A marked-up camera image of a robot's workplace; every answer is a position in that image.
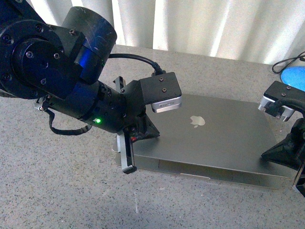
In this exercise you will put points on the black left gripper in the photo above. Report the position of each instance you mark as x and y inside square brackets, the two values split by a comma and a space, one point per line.
[103, 107]

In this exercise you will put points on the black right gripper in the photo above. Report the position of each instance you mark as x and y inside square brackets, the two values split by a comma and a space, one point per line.
[290, 152]

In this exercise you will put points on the silver grey laptop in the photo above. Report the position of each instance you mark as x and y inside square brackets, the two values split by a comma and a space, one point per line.
[215, 138]

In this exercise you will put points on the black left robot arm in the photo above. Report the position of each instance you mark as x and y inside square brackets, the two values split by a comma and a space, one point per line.
[59, 67]

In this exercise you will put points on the blue round lamp base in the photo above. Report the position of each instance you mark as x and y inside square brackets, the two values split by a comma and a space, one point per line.
[294, 77]

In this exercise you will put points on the white pleated curtain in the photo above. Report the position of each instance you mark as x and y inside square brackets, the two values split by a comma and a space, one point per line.
[263, 31]

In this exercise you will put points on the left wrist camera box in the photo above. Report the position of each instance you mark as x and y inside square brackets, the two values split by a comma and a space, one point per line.
[162, 92]

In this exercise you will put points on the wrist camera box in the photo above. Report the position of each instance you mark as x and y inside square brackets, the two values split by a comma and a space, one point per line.
[162, 92]
[281, 101]

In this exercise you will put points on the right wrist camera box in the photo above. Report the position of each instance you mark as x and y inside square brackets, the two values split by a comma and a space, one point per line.
[281, 101]

